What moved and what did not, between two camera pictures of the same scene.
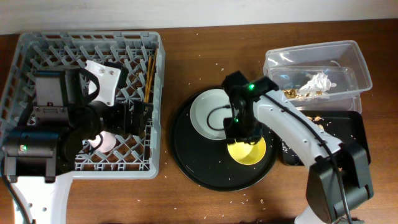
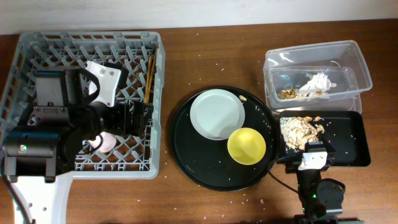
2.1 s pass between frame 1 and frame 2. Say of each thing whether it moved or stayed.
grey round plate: stayed
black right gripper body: moved
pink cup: stayed
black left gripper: stayed
